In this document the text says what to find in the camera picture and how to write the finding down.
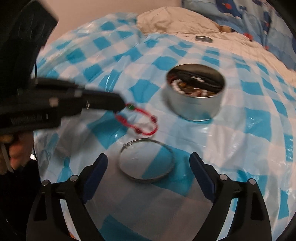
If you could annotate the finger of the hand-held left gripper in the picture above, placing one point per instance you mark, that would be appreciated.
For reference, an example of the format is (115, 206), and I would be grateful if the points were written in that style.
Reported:
(104, 102)

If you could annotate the white striped quilt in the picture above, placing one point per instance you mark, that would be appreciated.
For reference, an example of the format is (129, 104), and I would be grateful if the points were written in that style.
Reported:
(175, 23)

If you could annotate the blue checked plastic sheet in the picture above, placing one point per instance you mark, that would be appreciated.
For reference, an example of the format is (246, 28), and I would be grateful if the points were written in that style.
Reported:
(242, 139)

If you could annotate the person's left hand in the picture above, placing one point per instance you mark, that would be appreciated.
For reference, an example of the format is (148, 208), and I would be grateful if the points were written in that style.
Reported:
(18, 150)

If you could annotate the blue cartoon pillow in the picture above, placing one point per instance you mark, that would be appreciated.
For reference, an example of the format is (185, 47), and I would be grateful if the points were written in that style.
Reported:
(231, 11)

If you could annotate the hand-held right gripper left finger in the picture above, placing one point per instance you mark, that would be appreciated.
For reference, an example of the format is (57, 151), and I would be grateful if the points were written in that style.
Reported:
(97, 171)

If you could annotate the silver bangle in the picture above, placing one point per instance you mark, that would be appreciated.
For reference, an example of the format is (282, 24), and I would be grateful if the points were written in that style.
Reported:
(148, 181)

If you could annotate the round metal tin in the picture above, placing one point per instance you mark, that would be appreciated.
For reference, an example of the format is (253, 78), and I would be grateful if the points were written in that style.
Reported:
(192, 106)

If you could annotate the small brown object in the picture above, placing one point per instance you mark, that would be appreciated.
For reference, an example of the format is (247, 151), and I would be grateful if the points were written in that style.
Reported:
(225, 29)

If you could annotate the small round metal lid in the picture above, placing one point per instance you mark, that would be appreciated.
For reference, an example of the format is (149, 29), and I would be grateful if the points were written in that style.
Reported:
(198, 38)

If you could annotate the person's left forearm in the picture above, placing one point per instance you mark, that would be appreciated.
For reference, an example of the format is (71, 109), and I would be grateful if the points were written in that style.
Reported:
(16, 197)

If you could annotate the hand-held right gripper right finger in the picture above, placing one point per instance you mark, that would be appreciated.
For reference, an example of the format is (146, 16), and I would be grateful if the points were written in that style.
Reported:
(203, 178)

